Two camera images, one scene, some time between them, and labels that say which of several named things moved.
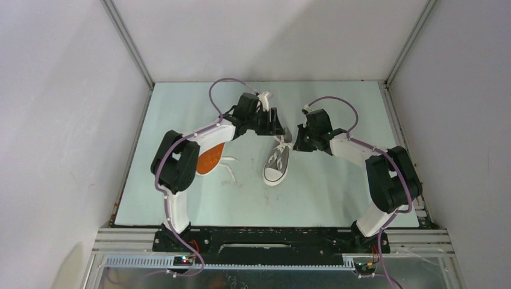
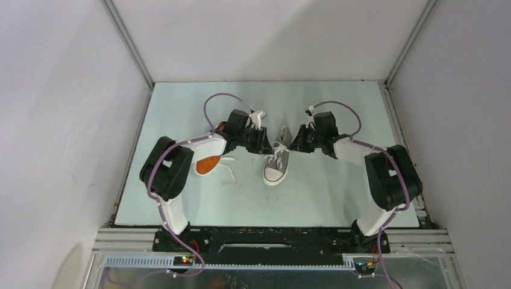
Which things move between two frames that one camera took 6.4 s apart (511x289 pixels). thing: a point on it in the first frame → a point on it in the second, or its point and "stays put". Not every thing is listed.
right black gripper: (299, 145) stays put
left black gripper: (272, 127) → (262, 145)
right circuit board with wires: (364, 268) stays put
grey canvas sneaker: (276, 167) stays put
